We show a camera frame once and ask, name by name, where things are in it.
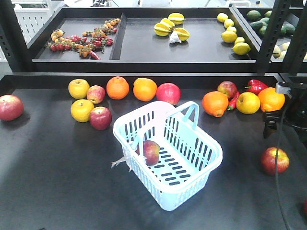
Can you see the white garlic bulb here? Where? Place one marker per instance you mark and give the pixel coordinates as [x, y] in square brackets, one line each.
[174, 38]

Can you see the red chili pepper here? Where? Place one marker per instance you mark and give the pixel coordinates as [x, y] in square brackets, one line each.
[232, 102]

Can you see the red apple beside yellow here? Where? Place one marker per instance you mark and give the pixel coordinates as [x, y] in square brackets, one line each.
[100, 118]

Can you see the orange fruit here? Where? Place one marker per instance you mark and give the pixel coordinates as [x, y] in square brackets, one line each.
[270, 100]
[215, 103]
[117, 88]
[144, 89]

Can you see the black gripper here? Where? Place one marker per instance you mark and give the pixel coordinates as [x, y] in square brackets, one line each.
[293, 115]

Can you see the black upper fruit shelf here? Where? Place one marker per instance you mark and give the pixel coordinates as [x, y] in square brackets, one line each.
[136, 47]

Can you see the orange fruit right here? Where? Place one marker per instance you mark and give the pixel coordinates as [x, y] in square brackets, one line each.
[270, 100]

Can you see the bright red apple centre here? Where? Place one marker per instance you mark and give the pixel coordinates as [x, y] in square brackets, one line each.
[168, 92]

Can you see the yellow apple front left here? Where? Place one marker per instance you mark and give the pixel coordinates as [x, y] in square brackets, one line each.
[80, 110]

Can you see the small red apple left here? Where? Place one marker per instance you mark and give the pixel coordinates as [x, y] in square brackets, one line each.
[96, 94]

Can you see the orange fruit centre left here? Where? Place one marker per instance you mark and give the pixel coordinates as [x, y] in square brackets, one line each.
[117, 88]

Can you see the yellow apple back left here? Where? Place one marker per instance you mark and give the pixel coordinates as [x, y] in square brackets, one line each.
[78, 88]

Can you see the red bell pepper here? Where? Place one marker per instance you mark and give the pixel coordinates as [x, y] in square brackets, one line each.
[255, 86]

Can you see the red apple behind orange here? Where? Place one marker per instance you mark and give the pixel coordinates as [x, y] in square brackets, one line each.
[228, 88]

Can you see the light blue plastic basket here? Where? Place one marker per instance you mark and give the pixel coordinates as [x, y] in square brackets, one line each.
[187, 153]

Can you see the cherry tomato vine pile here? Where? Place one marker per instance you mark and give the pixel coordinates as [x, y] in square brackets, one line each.
[88, 44]

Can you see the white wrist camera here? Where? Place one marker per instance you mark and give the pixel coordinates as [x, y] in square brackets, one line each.
[290, 88]

